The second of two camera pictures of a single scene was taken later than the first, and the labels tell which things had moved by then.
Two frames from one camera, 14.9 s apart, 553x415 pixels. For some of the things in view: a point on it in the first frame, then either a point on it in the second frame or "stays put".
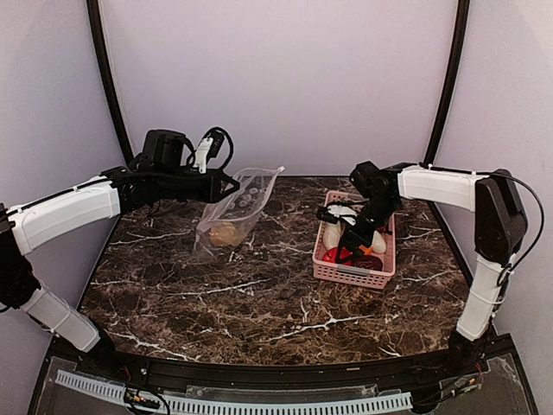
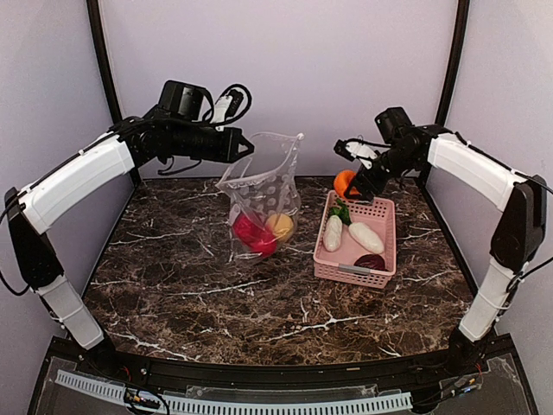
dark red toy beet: (369, 262) stays put
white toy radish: (331, 236) stays put
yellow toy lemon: (225, 233) -> (282, 226)
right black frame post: (462, 18) stays put
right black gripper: (349, 238) -> (359, 180)
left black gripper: (208, 195) -> (230, 154)
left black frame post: (95, 22) stays put
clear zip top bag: (231, 221) -> (265, 195)
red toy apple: (331, 255) -> (253, 236)
